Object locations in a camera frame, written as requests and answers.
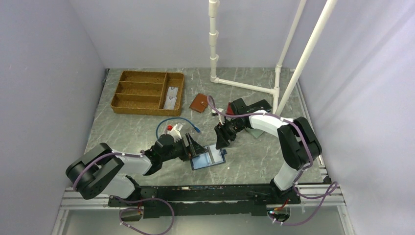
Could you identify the blue leather card holder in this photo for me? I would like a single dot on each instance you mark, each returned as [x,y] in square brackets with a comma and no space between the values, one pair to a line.
[212,157]

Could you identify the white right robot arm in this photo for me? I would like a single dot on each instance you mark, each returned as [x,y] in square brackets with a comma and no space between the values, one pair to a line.
[298,142]

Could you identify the white credit card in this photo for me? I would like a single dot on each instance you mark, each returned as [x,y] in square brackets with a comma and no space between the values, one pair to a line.
[170,103]
[172,91]

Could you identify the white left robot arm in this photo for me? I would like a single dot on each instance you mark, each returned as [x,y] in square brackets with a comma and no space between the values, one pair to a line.
[104,170]

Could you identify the wicker cutlery tray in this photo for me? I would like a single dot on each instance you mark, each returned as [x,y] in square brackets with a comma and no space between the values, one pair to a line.
[144,93]

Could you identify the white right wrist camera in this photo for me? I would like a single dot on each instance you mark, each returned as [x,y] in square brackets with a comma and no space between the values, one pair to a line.
[221,117]

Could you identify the brown leather card holder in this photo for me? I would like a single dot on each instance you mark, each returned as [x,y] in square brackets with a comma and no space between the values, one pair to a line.
[199,103]

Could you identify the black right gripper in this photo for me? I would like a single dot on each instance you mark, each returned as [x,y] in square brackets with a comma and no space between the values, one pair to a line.
[223,135]

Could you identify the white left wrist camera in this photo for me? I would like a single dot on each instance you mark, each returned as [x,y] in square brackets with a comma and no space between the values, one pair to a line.
[174,130]

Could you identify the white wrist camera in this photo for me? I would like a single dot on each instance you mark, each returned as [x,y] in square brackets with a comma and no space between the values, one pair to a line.
[174,130]
[221,117]

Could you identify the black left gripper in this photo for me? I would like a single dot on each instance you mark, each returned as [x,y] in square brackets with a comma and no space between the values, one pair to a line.
[193,145]

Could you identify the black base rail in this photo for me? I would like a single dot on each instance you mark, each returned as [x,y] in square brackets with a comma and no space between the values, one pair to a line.
[253,199]

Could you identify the black leather card holder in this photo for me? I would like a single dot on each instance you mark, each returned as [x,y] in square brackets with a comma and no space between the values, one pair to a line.
[260,105]

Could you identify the red leather card holder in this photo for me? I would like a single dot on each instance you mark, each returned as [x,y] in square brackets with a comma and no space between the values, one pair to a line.
[229,110]

